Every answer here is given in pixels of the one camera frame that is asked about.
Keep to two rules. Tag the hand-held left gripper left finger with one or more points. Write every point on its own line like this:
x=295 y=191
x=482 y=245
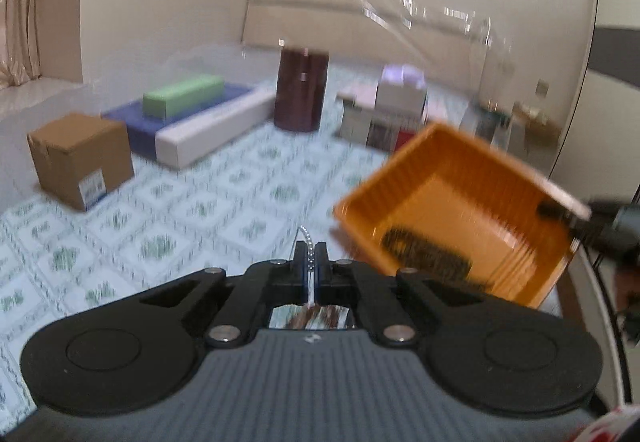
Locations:
x=302 y=272

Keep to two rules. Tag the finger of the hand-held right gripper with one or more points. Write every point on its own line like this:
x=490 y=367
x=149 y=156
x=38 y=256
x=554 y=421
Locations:
x=562 y=211

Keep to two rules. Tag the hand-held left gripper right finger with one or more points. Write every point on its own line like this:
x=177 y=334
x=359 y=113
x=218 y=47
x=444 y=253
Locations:
x=322 y=282

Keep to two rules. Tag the plastic wrapped headboard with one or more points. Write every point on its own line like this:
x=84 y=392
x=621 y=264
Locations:
x=350 y=27

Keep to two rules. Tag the brown cardboard box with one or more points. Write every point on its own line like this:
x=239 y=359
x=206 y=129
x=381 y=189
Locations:
x=75 y=157

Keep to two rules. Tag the flat blue box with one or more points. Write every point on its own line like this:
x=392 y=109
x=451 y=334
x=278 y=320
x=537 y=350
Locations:
x=130 y=127

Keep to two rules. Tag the white cover book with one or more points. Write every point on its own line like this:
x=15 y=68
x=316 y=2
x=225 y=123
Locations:
x=352 y=124

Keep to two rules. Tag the orange plastic tray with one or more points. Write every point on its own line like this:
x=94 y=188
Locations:
x=450 y=202

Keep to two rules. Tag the long green box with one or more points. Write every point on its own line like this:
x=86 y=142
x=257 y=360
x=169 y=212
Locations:
x=180 y=97

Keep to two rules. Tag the floral printed tablecloth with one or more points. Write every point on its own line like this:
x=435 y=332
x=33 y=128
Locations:
x=200 y=202

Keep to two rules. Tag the pink cover book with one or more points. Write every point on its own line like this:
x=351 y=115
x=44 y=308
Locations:
x=360 y=94

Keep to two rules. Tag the red and white cloth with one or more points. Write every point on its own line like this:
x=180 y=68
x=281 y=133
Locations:
x=610 y=424

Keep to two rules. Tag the long white box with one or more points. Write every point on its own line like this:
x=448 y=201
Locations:
x=215 y=132

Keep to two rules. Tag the white nightstand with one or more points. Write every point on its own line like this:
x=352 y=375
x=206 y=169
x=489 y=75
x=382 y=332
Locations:
x=537 y=132

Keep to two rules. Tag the dark red cylindrical canister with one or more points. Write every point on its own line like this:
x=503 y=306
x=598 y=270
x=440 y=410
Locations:
x=300 y=92

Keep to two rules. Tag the tissue box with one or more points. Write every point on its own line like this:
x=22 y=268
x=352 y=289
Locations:
x=400 y=92

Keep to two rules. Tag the wall socket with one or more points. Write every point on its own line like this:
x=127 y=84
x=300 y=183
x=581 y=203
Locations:
x=540 y=88

